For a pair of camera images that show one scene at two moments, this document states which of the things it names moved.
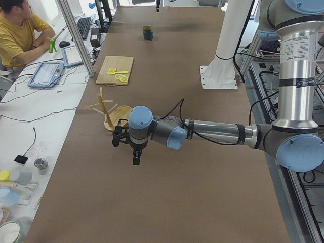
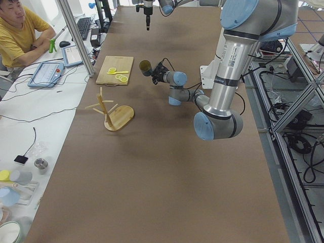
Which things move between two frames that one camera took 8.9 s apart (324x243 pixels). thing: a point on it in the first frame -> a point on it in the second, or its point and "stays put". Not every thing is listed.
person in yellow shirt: (23, 37) stays put
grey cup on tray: (22, 177) stays put
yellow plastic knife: (123, 72) stays put
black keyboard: (83, 24) stays put
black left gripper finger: (136, 156) -> (154, 73)
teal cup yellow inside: (148, 33) -> (145, 67)
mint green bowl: (9, 232) stays put
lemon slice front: (124, 79) stays put
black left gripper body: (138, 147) -> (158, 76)
